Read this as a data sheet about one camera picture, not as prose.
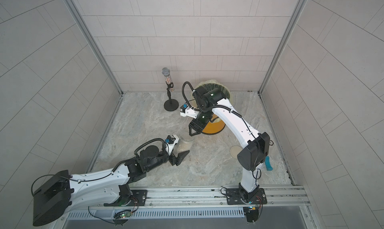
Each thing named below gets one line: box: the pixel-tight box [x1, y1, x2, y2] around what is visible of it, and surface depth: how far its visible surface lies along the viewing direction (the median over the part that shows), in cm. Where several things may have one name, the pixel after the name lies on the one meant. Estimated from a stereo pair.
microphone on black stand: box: [161, 67, 179, 112], surface depth 107 cm
